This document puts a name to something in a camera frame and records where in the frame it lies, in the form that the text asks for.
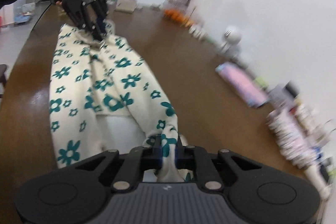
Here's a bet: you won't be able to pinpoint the orange fruits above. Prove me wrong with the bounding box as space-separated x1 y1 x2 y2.
163 9 195 28

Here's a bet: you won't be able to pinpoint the pile of white clutter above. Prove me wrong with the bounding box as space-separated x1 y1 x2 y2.
266 99 335 200

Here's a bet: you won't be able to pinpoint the white tissue box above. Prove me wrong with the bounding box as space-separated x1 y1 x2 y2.
115 0 137 14

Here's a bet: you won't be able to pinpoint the white small cups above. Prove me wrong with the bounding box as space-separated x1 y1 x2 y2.
189 24 207 40

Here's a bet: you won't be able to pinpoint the green small box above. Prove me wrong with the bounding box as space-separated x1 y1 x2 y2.
254 77 269 90

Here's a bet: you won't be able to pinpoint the grey storage box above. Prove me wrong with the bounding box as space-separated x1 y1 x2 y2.
268 81 299 110

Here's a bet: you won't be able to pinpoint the pink blue garment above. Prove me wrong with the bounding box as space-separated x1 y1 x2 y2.
215 62 269 108

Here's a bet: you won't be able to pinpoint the white teal flower garment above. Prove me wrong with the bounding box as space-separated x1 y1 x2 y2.
49 20 193 182

